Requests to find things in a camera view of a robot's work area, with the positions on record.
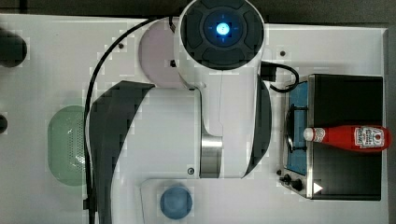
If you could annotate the red ketchup bottle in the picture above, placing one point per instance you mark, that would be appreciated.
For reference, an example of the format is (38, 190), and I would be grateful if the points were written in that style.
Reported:
(359, 138)

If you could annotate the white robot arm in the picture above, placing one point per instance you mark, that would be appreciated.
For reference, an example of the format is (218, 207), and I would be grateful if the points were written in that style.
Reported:
(147, 140)

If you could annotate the black oven knob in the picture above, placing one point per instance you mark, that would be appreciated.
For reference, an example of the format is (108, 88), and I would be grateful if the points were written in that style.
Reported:
(285, 178)
(297, 184)

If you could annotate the black toaster oven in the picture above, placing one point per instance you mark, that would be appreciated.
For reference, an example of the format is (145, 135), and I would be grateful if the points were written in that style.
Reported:
(327, 172)

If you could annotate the lilac round plate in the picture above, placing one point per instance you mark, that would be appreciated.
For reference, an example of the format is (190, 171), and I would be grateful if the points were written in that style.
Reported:
(156, 55)

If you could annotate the blue bowl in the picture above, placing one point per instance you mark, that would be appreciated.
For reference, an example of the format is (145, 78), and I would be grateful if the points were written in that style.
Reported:
(176, 202)

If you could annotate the green perforated colander basket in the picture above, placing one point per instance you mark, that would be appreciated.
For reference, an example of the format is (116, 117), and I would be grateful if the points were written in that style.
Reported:
(65, 146)

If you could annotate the black cylinder lower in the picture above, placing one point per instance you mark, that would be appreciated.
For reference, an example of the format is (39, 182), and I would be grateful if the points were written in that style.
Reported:
(3, 124)

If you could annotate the black cylinder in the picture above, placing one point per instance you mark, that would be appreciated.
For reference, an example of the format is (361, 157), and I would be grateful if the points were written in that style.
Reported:
(3, 124)
(13, 49)

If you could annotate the black cylinder upper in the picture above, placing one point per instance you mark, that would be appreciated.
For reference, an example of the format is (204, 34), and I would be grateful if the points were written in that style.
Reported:
(13, 49)

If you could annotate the black oven door handle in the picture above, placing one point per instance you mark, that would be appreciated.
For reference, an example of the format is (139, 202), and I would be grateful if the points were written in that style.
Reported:
(290, 128)

